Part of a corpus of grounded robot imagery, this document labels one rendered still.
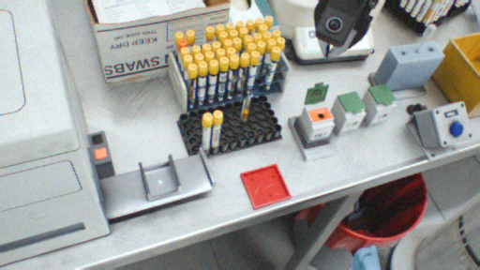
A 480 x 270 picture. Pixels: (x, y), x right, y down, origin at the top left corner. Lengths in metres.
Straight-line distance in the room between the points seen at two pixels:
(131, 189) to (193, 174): 0.10
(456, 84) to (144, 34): 0.61
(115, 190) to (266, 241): 1.03
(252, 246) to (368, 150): 0.89
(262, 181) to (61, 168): 0.36
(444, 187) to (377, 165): 1.19
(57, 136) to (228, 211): 0.35
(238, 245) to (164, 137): 0.91
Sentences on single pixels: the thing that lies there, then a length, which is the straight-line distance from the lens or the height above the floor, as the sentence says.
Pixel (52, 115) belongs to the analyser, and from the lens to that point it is 0.49.
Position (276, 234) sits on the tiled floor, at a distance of 1.70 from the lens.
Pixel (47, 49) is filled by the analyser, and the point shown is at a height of 1.17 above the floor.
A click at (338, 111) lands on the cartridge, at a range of 0.84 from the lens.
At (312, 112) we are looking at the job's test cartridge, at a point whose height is 0.95.
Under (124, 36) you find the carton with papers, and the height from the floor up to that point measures 0.99.
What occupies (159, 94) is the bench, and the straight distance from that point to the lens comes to 0.87.
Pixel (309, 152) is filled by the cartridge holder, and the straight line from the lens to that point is 0.81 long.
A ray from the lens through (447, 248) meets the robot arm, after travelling 0.41.
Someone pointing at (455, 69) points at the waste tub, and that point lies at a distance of 0.99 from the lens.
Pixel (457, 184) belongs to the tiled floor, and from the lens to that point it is 2.07.
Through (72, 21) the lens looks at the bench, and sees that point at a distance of 1.02.
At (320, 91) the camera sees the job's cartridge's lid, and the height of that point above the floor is 0.98.
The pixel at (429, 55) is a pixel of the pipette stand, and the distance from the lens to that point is 0.93.
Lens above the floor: 1.56
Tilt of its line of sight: 56 degrees down
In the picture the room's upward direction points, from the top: 11 degrees clockwise
